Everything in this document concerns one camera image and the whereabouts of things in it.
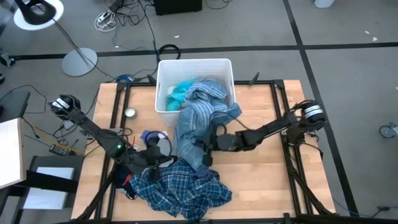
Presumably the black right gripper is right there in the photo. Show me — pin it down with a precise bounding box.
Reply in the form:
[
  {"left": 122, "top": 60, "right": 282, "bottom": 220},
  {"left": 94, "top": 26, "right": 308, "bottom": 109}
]
[{"left": 202, "top": 132, "right": 230, "bottom": 154}]

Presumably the blue striped garment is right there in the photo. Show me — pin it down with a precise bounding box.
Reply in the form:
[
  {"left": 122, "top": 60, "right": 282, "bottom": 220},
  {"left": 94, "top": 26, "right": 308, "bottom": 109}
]
[{"left": 174, "top": 77, "right": 243, "bottom": 179}]

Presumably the white plastic laundry bin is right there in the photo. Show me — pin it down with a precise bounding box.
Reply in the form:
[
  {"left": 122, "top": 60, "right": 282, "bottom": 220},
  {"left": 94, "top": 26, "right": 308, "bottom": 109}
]
[{"left": 154, "top": 58, "right": 236, "bottom": 127}]

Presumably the blue plaid shirt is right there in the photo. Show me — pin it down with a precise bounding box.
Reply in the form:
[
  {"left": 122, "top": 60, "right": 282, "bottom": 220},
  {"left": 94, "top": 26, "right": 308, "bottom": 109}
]
[{"left": 129, "top": 157, "right": 233, "bottom": 222}]

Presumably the teal cloth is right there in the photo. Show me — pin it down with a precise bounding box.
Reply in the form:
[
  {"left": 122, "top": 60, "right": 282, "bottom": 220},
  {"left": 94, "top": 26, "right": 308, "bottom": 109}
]
[{"left": 166, "top": 79, "right": 197, "bottom": 112}]

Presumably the grey power adapter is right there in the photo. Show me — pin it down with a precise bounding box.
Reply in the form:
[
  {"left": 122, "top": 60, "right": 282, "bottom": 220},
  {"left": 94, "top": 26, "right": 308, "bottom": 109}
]
[{"left": 61, "top": 119, "right": 77, "bottom": 131}]

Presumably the black electronic device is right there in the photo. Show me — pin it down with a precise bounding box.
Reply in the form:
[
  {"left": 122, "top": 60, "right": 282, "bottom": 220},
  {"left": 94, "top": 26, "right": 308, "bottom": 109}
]
[{"left": 49, "top": 143, "right": 71, "bottom": 156}]

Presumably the black stand with white sheet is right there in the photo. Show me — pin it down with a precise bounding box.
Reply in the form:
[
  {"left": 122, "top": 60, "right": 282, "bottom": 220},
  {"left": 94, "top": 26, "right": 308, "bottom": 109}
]
[{"left": 17, "top": 154, "right": 85, "bottom": 215}]

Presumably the floor lamp with round base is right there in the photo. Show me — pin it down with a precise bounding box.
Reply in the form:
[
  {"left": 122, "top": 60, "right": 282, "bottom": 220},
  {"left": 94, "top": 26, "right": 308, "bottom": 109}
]
[{"left": 12, "top": 0, "right": 98, "bottom": 77}]

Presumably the white board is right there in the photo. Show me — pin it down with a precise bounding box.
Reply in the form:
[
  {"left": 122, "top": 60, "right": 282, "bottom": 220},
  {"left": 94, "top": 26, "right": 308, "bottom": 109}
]
[{"left": 0, "top": 117, "right": 28, "bottom": 190}]

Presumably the black box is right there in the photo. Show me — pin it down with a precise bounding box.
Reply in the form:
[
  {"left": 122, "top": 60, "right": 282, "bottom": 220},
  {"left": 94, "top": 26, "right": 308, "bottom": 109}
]
[{"left": 154, "top": 0, "right": 203, "bottom": 16}]

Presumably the black side desk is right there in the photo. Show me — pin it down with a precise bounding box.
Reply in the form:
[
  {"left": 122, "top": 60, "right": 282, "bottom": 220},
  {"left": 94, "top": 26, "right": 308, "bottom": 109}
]
[{"left": 0, "top": 89, "right": 31, "bottom": 124}]

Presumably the white power strip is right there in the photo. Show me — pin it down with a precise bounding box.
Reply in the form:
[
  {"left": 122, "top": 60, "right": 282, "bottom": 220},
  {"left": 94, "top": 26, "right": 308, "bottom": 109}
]
[{"left": 96, "top": 11, "right": 114, "bottom": 25}]

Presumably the grey caster wheel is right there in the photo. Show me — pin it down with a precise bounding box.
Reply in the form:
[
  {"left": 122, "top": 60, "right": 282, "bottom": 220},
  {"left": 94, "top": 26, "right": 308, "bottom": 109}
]
[{"left": 379, "top": 122, "right": 398, "bottom": 139}]

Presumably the white object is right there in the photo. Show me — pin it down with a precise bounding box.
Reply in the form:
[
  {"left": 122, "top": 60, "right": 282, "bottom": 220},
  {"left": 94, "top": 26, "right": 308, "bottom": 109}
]
[{"left": 313, "top": 0, "right": 335, "bottom": 9}]

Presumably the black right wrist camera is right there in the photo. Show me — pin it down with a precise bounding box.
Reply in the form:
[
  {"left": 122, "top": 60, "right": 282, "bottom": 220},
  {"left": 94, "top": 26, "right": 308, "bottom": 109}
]
[{"left": 201, "top": 152, "right": 214, "bottom": 169}]

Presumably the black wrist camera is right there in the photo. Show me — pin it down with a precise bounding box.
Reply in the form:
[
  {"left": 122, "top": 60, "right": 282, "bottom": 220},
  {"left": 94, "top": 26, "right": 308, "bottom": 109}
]
[
  {"left": 149, "top": 167, "right": 162, "bottom": 182},
  {"left": 201, "top": 152, "right": 214, "bottom": 169}
]

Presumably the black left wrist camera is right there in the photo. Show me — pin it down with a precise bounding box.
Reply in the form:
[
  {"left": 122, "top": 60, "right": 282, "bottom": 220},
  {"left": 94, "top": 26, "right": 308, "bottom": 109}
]
[{"left": 149, "top": 167, "right": 162, "bottom": 182}]

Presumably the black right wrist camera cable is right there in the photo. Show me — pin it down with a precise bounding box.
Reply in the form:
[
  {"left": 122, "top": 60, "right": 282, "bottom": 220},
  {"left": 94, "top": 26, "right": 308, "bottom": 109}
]
[{"left": 214, "top": 119, "right": 249, "bottom": 135}]

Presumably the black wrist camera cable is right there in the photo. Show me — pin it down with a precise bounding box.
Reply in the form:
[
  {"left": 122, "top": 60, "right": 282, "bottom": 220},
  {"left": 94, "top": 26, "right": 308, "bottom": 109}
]
[
  {"left": 145, "top": 130, "right": 174, "bottom": 158},
  {"left": 214, "top": 119, "right": 249, "bottom": 135}
]

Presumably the black left wrist camera cable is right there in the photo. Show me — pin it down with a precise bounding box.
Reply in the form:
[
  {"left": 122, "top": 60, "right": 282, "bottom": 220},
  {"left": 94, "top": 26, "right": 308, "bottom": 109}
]
[{"left": 145, "top": 130, "right": 174, "bottom": 158}]

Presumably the black aluminium table frame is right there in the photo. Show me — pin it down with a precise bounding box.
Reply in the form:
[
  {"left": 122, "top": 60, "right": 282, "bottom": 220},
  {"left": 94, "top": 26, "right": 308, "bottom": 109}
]
[{"left": 74, "top": 79, "right": 338, "bottom": 224}]

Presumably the blue cable coil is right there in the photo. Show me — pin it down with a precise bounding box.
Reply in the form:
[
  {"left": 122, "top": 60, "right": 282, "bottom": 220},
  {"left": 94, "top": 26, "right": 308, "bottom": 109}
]
[{"left": 116, "top": 73, "right": 135, "bottom": 83}]

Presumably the yellow cable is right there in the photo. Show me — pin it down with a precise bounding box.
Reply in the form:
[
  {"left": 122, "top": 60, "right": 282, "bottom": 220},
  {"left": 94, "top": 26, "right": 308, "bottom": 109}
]
[{"left": 29, "top": 123, "right": 85, "bottom": 156}]

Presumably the black coiled cable loop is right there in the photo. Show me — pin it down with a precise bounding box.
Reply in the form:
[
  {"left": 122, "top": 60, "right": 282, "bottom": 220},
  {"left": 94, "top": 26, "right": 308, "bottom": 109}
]
[{"left": 157, "top": 44, "right": 182, "bottom": 62}]

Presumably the blue floor cable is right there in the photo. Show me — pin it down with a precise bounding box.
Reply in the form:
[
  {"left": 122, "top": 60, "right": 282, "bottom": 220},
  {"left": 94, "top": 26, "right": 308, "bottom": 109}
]
[{"left": 332, "top": 198, "right": 376, "bottom": 218}]

